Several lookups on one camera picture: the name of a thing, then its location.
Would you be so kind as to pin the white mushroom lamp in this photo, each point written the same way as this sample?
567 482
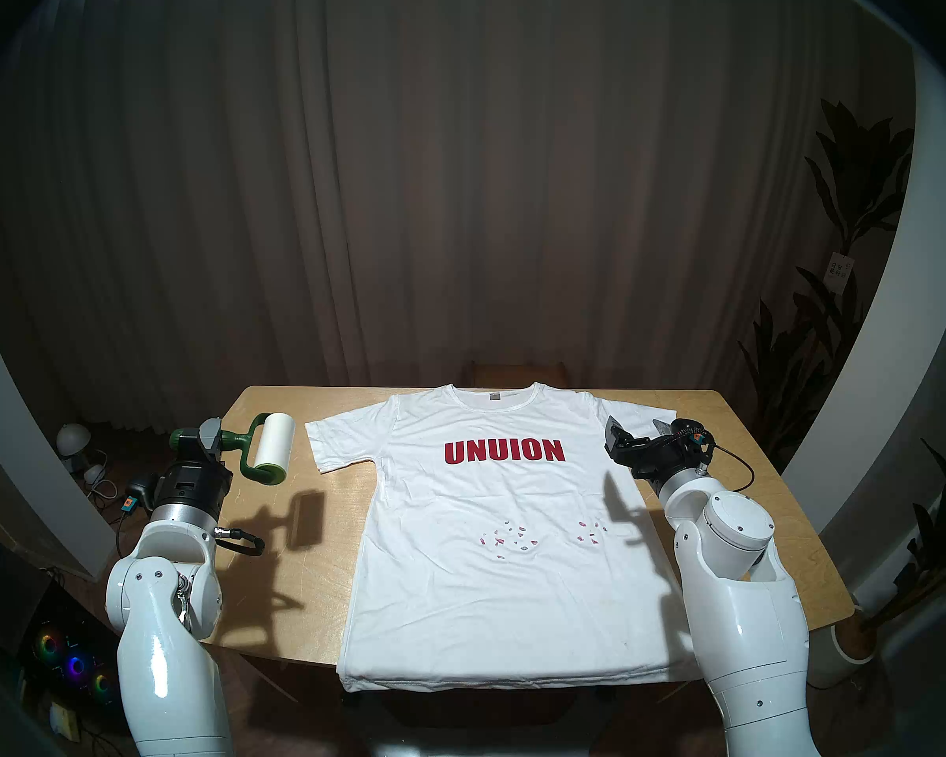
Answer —
72 438

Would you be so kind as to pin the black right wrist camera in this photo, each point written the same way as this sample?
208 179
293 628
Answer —
700 440

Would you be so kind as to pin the white curved pillar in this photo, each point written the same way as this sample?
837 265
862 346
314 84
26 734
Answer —
24 464
891 353

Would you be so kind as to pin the black computer with rgb fans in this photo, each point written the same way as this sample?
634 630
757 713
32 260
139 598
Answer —
55 645

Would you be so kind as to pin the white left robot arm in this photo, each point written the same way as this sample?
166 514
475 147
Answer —
165 605

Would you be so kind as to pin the white paper plant tag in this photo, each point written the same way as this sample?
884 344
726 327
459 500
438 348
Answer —
839 273

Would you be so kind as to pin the white t-shirt red print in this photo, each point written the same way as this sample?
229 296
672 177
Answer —
481 605

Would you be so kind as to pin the beige pleated curtain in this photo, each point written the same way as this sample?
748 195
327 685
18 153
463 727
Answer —
441 172

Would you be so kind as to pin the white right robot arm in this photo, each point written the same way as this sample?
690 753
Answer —
741 605

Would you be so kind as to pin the pink paper scrap cluster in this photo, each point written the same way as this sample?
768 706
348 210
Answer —
591 533
512 536

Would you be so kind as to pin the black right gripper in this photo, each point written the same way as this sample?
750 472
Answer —
654 456

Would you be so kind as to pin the plant in white pot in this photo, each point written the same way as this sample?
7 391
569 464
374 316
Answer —
914 558

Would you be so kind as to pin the tall dark leafy plant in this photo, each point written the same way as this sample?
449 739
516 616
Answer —
859 180

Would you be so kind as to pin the brown wooden chair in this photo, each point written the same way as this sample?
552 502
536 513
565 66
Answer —
512 375

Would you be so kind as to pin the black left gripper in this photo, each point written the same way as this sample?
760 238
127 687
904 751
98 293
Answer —
193 483

